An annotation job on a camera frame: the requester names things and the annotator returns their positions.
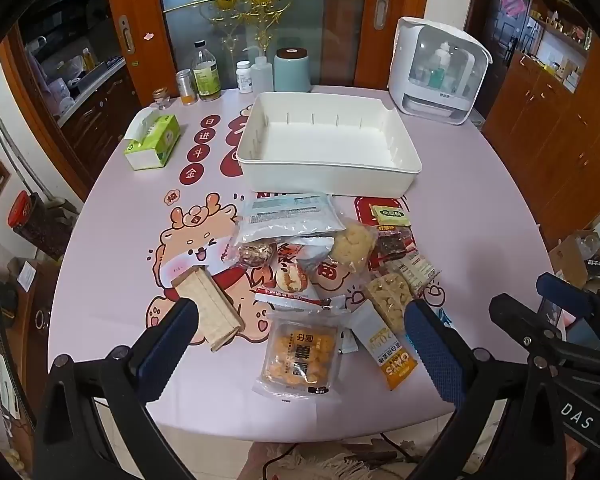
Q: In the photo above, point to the pink door decoration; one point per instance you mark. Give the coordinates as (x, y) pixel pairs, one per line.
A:
(513, 2)

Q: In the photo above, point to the glass bottle green label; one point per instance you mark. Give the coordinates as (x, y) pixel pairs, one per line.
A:
(206, 77)

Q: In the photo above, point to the wafer biscuit packet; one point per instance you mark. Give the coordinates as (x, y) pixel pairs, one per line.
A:
(215, 305)

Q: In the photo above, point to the large silver grey packet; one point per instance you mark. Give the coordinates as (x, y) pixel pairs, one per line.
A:
(285, 217)

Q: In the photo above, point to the white squeeze bottle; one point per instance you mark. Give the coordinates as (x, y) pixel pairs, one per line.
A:
(261, 77)

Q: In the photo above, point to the white pill bottle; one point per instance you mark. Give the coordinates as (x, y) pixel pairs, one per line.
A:
(244, 79)

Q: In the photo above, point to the puffed rice cake packet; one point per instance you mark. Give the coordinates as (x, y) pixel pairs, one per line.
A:
(352, 247)

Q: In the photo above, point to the round pastry packet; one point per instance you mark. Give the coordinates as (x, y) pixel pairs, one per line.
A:
(291, 277)

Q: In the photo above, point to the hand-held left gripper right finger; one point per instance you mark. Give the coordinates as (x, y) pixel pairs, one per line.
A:
(435, 355)

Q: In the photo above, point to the dark red date packet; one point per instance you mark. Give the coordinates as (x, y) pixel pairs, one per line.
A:
(392, 245)

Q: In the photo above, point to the small glass jar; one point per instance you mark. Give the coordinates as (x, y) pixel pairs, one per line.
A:
(161, 100)

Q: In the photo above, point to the clear nut ball packet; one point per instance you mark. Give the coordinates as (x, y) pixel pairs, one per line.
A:
(256, 254)

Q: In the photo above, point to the small yellow green packet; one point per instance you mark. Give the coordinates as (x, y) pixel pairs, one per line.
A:
(391, 214)

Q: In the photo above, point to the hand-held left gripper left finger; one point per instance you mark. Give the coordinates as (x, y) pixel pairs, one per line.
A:
(167, 355)

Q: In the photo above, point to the red lid jar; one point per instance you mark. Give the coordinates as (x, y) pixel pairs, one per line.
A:
(30, 225)

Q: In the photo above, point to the green tissue box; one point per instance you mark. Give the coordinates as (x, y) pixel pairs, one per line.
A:
(155, 145)

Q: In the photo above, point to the orange cracker packet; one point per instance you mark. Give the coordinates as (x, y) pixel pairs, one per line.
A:
(300, 355)

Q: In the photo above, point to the white sterilizer appliance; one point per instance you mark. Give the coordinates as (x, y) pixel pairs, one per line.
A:
(430, 95)

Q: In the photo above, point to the white red snack packet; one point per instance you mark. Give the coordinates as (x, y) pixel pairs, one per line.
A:
(305, 250)

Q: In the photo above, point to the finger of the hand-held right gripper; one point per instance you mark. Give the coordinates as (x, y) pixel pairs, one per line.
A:
(565, 287)
(520, 320)

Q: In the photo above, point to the long red strip packet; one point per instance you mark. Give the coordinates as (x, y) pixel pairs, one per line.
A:
(290, 296)

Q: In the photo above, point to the teal canister brown lid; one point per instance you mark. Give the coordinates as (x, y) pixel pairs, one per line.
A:
(292, 72)

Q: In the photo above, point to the white nougat bar packet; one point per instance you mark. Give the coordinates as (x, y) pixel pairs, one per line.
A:
(415, 267)

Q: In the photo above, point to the white plastic tray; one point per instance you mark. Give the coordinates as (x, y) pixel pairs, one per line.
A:
(330, 145)

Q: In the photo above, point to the white orange oat bar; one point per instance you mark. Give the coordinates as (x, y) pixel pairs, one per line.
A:
(387, 355)

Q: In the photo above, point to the orange-filled glass jar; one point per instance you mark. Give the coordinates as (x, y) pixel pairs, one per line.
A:
(186, 87)

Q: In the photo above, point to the cardboard box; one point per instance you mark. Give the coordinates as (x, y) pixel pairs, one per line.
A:
(572, 260)

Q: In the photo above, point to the clear cashew crisp packet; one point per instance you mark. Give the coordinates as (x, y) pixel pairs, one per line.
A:
(387, 297)

